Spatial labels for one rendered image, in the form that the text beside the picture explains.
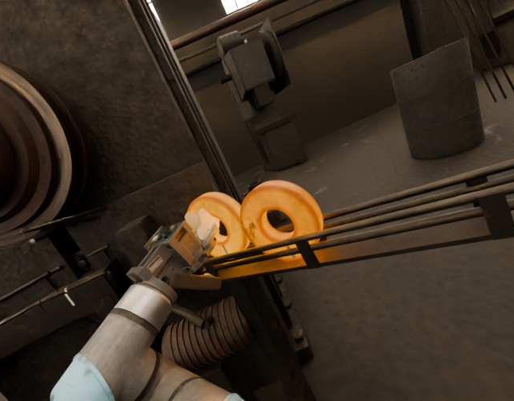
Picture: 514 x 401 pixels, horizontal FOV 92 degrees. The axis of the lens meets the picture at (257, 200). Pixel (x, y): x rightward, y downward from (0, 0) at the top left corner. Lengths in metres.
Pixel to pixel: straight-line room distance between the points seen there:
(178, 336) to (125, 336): 0.32
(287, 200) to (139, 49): 0.64
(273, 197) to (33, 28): 0.81
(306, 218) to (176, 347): 0.45
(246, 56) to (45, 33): 4.13
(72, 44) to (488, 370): 1.51
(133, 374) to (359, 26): 8.01
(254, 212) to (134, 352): 0.27
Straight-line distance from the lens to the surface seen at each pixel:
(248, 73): 4.85
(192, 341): 0.70
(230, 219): 0.51
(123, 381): 0.41
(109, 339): 0.41
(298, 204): 0.42
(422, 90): 2.70
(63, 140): 0.77
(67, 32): 0.97
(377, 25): 8.30
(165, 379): 0.43
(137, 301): 0.41
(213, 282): 0.51
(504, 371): 1.11
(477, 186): 0.44
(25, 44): 1.01
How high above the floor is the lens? 0.89
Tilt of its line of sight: 15 degrees down
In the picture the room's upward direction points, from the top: 24 degrees counter-clockwise
